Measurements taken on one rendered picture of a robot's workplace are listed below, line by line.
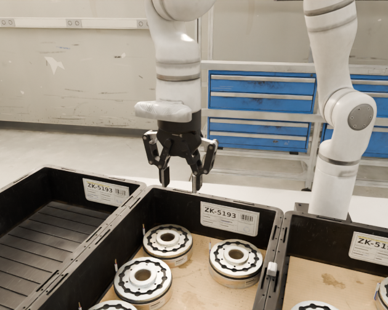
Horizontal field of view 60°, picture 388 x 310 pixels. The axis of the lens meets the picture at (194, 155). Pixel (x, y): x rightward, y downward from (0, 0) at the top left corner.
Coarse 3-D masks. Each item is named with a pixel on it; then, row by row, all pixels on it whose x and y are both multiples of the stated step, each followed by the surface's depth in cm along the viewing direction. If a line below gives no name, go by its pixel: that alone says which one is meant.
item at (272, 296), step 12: (288, 216) 65; (300, 216) 65; (312, 216) 65; (324, 216) 65; (288, 228) 61; (360, 228) 62; (372, 228) 61; (384, 228) 61; (276, 252) 55; (276, 276) 52; (276, 288) 50; (276, 300) 46
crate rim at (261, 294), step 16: (144, 192) 73; (176, 192) 73; (128, 208) 67; (256, 208) 68; (272, 208) 67; (112, 224) 62; (96, 240) 58; (272, 240) 58; (80, 256) 54; (272, 256) 54; (64, 272) 51; (48, 288) 48; (32, 304) 46; (256, 304) 46
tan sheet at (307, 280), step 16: (288, 272) 65; (304, 272) 65; (320, 272) 65; (336, 272) 65; (352, 272) 65; (288, 288) 61; (304, 288) 61; (320, 288) 61; (336, 288) 61; (352, 288) 61; (368, 288) 61; (288, 304) 58; (336, 304) 58; (352, 304) 58; (368, 304) 58
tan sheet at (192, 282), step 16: (208, 240) 73; (192, 256) 69; (208, 256) 69; (176, 272) 65; (192, 272) 65; (208, 272) 65; (112, 288) 61; (176, 288) 61; (192, 288) 61; (208, 288) 61; (224, 288) 61; (256, 288) 61; (176, 304) 58; (192, 304) 58; (208, 304) 58; (224, 304) 58; (240, 304) 58
